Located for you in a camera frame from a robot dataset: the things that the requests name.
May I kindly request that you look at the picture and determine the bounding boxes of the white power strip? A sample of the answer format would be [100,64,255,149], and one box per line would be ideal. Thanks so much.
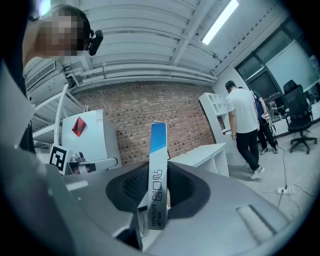
[276,184,296,195]

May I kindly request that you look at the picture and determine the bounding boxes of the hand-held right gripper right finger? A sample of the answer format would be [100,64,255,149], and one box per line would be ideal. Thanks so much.
[142,161,301,256]

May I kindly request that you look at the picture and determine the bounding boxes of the black office chair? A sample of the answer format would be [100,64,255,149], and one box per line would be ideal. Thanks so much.
[282,79,318,155]

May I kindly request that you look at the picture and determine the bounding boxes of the white air conditioner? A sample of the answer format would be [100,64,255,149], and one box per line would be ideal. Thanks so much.
[24,58,66,91]

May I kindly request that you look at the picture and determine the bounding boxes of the white refrigerator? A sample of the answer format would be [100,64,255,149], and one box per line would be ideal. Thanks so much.
[61,109,123,173]

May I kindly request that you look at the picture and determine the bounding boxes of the white desk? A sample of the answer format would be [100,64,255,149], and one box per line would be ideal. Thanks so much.
[168,142,230,178]

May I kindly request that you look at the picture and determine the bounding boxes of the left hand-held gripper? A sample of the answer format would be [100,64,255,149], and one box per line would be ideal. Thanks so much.
[49,144,119,176]

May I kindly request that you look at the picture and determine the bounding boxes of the long ceiling light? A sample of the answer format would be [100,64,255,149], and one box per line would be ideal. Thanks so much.
[201,0,240,46]

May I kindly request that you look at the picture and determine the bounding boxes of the white arched cabinet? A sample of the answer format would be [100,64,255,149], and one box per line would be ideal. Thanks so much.
[198,92,247,166]

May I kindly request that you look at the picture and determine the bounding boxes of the person's black clothes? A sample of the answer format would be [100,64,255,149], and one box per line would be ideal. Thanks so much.
[19,121,36,154]

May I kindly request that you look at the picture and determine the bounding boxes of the white metal shelf rack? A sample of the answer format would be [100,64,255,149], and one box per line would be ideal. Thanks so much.
[26,83,86,151]

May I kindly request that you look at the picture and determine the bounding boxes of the black cable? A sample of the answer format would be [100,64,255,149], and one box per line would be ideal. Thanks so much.
[273,139,288,208]

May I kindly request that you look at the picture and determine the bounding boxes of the blue and yellow cardboard box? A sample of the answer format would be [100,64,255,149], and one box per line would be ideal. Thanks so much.
[137,120,172,230]

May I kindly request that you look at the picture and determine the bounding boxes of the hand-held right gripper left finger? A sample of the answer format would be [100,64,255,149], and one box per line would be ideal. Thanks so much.
[4,146,152,256]

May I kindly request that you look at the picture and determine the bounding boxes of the dark framed window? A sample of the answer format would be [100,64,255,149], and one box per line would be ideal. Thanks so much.
[236,19,320,101]

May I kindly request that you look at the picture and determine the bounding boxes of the person's head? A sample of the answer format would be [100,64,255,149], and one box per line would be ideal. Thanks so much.
[22,4,92,72]

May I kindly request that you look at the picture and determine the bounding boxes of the red sticker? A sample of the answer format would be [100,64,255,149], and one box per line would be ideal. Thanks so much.
[71,116,88,137]

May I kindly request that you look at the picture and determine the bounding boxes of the black head camera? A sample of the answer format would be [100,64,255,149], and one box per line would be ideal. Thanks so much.
[87,29,104,57]

